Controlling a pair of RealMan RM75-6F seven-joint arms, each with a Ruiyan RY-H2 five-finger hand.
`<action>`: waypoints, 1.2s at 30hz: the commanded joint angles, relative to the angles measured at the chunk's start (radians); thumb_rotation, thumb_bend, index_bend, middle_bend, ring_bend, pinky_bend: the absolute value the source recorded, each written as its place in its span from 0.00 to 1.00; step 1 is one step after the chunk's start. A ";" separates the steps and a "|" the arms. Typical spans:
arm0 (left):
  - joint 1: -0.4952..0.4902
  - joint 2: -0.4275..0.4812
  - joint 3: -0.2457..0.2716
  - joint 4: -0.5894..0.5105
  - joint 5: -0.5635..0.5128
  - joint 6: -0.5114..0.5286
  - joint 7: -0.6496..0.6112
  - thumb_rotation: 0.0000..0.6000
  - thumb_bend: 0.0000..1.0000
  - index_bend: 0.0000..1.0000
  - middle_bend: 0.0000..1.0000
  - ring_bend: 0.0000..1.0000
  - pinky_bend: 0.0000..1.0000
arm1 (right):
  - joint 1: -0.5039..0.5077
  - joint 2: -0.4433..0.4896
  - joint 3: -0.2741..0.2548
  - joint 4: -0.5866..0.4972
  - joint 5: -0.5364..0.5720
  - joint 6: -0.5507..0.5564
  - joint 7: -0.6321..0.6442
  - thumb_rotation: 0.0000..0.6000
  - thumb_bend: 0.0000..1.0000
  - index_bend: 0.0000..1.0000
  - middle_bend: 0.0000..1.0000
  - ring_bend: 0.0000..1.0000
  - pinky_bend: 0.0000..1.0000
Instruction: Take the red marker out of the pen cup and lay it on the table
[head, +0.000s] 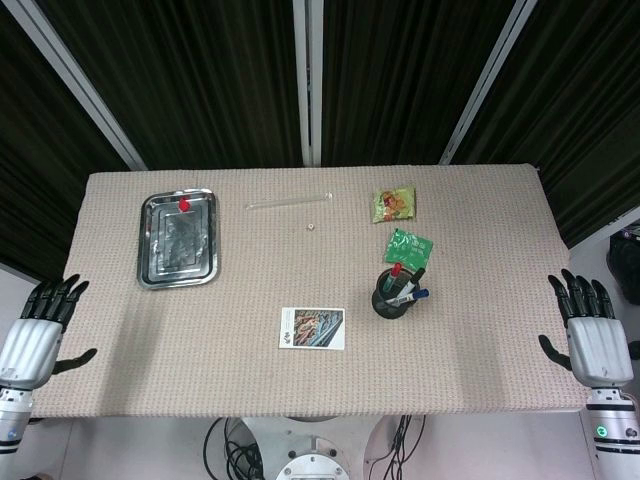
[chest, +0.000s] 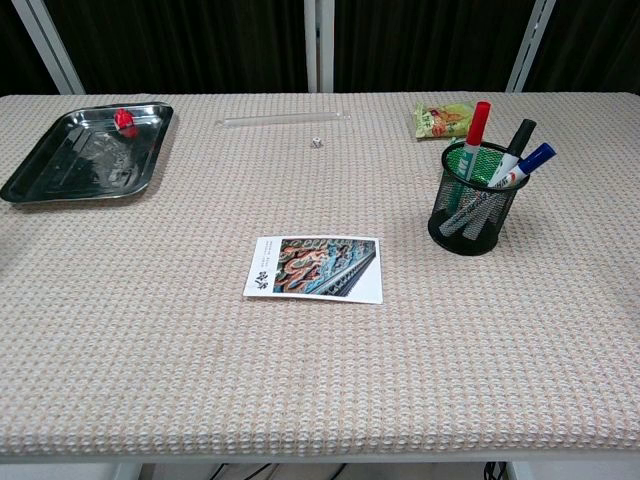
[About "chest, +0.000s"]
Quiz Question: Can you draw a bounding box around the red cap marker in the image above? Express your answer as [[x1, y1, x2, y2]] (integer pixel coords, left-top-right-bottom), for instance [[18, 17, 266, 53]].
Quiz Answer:
[[440, 101, 493, 235]]

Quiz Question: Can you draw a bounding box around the black mesh pen holder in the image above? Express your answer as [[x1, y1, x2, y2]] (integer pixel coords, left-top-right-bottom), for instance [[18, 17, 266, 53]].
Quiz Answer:
[[427, 141, 530, 257]]

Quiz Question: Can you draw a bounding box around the black cap marker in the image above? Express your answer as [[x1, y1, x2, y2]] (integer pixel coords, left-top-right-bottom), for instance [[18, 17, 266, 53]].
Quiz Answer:
[[462, 118, 538, 239]]

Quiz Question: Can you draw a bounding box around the blue cap marker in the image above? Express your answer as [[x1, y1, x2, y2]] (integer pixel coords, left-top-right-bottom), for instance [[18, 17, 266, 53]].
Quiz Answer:
[[439, 142, 558, 236]]

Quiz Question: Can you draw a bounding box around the photo postcard with white border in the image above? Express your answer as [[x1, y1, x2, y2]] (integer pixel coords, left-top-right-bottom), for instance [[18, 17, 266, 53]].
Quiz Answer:
[[243, 235, 385, 305]]

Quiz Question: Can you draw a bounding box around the clear glass test tube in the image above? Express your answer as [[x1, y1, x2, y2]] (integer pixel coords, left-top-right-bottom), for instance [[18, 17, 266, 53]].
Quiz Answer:
[[222, 112, 352, 129]]

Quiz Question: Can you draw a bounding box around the beige woven tablecloth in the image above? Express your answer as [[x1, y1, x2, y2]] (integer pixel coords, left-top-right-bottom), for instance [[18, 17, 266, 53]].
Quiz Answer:
[[0, 92, 640, 459]]

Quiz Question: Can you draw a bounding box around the yellow green snack packet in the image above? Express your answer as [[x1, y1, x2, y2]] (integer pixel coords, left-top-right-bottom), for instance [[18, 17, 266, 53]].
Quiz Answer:
[[411, 101, 482, 143]]

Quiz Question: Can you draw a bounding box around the green foil packet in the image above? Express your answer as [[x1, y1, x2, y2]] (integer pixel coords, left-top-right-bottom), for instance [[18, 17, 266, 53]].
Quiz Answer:
[[446, 137, 506, 184]]

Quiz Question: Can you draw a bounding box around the small red crumpled object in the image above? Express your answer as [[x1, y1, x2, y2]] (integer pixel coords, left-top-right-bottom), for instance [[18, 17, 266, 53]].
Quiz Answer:
[[113, 107, 139, 138]]

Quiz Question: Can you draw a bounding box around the black pleated curtain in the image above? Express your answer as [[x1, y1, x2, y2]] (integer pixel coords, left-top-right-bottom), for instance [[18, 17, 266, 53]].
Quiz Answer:
[[0, 0, 640, 96]]

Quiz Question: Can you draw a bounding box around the stainless steel tray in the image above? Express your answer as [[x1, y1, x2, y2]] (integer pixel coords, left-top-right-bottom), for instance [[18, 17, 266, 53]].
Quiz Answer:
[[0, 101, 175, 205]]

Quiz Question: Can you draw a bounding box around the grey metal frame post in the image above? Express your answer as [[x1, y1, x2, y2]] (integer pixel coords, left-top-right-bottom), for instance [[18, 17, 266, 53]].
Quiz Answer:
[[303, 0, 335, 94], [12, 0, 86, 95], [504, 0, 557, 94]]

